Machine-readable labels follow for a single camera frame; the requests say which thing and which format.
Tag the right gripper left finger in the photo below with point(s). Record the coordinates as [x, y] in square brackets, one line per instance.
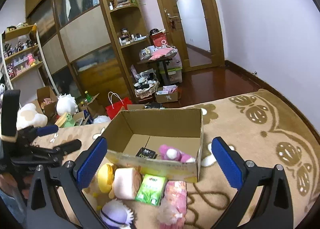
[45, 208]

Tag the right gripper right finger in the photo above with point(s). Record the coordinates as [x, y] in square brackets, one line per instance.
[274, 208]

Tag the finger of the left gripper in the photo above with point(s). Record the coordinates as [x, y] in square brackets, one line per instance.
[68, 147]
[42, 131]

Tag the pink swirl roll plush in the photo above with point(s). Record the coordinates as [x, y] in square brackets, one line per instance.
[126, 184]

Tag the purple white-haired plush doll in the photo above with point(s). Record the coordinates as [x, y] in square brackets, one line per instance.
[115, 214]

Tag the black face mask packet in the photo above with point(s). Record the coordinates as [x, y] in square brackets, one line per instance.
[146, 153]

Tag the green tissue pack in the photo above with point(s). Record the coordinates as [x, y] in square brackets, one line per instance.
[151, 190]

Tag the pink plush toy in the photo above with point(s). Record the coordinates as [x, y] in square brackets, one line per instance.
[173, 154]

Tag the pink tissue pack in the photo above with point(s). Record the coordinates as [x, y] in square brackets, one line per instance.
[173, 207]

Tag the large white cow plush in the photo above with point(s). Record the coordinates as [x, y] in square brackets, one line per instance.
[29, 116]

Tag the green frog burger plush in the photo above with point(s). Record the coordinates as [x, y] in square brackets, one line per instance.
[66, 120]

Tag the open cardboard box left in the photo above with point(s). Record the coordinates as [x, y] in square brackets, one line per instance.
[46, 101]

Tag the open cardboard box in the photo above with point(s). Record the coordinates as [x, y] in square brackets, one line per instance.
[180, 128]
[46, 101]

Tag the white round plush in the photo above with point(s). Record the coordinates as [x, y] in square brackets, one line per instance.
[66, 104]

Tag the green glass bottle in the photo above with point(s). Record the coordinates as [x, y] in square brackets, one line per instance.
[88, 97]

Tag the red paper gift bag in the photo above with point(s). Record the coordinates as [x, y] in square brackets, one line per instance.
[114, 107]

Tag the beige flower blanket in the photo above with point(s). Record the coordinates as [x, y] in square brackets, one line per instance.
[259, 126]

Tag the white figurine shelf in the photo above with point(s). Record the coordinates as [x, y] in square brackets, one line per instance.
[23, 65]

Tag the lace-trimmed basket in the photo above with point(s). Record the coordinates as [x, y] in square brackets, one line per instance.
[145, 92]

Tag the wooden wardrobe cabinet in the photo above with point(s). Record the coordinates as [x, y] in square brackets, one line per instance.
[78, 47]

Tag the small cardboard box on floor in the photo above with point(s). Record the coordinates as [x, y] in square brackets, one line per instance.
[167, 94]

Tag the wooden corner shelf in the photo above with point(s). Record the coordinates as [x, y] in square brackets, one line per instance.
[129, 35]

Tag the small black side table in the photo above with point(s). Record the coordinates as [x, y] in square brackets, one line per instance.
[162, 60]

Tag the pink cloth on table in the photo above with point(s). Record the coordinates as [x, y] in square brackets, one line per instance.
[162, 52]

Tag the clear plastic storage bin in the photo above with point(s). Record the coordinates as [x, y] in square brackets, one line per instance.
[174, 75]

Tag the red box on table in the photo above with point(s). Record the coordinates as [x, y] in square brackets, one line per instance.
[158, 38]

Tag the wooden glass door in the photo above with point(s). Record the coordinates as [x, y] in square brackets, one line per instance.
[193, 27]

